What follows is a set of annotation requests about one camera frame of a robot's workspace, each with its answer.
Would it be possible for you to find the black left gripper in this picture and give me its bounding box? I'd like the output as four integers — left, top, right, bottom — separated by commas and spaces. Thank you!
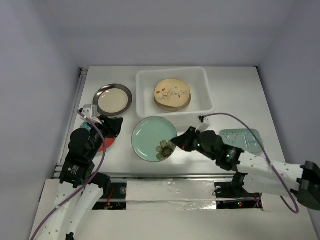
88, 113, 124, 158

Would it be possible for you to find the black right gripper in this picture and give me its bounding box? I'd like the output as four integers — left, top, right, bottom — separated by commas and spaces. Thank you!
171, 125, 216, 161

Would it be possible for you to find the red plate with teal flower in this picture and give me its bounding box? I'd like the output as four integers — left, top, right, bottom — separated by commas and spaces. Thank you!
80, 121, 116, 153

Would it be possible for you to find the brown rimmed cream plate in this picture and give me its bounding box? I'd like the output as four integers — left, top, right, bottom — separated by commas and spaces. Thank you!
92, 83, 133, 117

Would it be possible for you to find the tan plate with bird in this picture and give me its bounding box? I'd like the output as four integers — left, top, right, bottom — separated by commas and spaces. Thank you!
154, 78, 191, 99

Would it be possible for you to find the teal rectangular speckled plate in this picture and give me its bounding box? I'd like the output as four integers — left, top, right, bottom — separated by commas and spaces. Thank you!
218, 128, 262, 155

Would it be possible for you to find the cream three-section divided plate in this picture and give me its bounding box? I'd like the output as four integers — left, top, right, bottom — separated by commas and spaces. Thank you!
153, 94, 192, 112

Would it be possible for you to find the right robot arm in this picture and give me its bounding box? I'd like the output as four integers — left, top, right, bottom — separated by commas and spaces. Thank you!
171, 127, 320, 211

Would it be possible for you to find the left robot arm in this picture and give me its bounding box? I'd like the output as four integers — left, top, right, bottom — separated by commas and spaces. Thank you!
30, 114, 124, 240

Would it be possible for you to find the white plastic bin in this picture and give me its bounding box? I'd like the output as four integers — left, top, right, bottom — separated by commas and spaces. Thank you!
135, 66, 215, 131

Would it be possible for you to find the white foam block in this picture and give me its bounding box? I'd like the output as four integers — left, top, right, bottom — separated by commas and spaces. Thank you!
125, 180, 217, 211

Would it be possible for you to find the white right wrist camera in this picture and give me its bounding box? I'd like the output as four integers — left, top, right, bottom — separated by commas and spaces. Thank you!
196, 115, 210, 133

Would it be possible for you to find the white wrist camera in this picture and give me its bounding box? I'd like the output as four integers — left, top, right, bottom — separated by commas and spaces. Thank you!
79, 104, 99, 121
196, 115, 210, 133

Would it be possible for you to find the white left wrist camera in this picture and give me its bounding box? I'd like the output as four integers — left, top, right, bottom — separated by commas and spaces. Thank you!
79, 104, 99, 121

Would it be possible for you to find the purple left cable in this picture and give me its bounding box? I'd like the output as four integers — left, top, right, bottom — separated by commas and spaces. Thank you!
29, 109, 106, 240

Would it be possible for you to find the aluminium rail frame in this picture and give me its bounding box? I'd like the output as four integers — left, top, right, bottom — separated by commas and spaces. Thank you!
51, 66, 238, 180

